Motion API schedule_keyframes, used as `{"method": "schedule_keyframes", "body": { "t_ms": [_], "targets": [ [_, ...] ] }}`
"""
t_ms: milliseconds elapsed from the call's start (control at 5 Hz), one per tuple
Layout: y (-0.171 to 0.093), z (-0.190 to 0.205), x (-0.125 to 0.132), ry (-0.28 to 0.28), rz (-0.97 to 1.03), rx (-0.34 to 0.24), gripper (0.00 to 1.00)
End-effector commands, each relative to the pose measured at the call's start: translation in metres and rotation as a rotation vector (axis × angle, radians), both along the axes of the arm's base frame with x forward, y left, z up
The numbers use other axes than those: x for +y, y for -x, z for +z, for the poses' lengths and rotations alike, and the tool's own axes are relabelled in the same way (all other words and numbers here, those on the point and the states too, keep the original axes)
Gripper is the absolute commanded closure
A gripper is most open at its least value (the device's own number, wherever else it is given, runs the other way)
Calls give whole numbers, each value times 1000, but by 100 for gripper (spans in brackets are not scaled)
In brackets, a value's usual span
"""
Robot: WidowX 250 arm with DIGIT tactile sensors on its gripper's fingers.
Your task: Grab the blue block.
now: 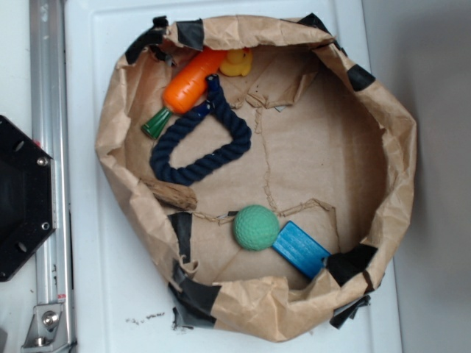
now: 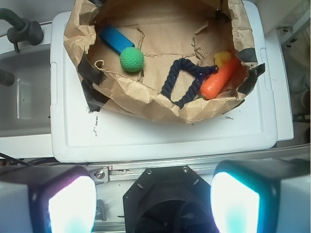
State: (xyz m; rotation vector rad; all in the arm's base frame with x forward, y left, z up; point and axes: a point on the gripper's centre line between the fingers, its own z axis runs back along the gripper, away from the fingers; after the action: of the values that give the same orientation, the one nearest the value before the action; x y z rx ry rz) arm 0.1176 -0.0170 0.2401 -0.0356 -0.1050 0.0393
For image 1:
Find brown wooden stick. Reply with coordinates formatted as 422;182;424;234
141;178;198;210

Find orange toy carrot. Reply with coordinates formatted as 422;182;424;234
141;48;227;140

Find dark blue rope loop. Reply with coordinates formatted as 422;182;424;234
149;74;253;186

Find brown paper bag bin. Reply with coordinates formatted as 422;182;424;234
95;15;417;342

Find blue wooden block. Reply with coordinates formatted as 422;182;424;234
272;221;330;279

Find yellow rubber duck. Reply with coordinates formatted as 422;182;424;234
219;48;253;77

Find green dimpled ball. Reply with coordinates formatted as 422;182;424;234
233;204;280;252

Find aluminium extrusion rail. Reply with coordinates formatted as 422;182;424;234
29;1;74;305

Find metal corner bracket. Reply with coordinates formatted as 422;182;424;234
21;303;76;352

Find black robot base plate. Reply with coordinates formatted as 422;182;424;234
1;116;54;282

